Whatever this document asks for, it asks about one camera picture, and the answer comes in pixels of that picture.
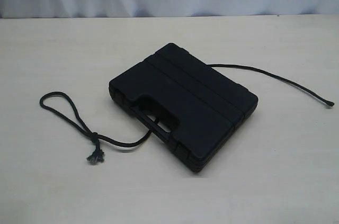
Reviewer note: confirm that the black plastic carrying case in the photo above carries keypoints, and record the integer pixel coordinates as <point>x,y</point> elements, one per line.
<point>189,106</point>

